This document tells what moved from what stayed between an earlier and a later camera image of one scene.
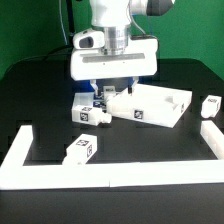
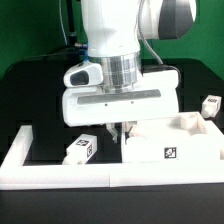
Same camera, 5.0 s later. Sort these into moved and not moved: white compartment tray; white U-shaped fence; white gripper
Moved: white gripper; white compartment tray
Not moved: white U-shaped fence
